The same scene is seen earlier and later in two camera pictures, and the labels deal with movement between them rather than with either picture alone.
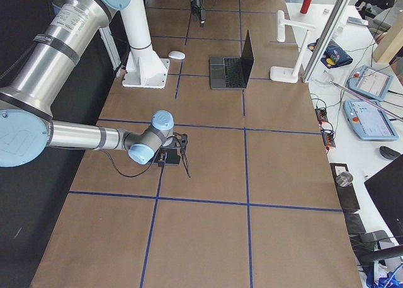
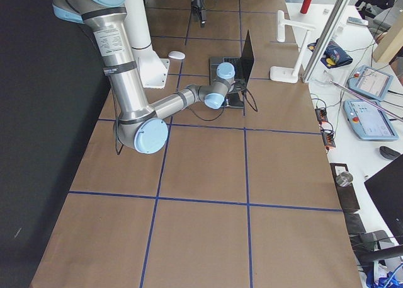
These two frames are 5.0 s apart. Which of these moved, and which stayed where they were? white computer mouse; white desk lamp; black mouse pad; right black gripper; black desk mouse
Moved: black mouse pad; right black gripper
Stayed: black desk mouse; white desk lamp; white computer mouse
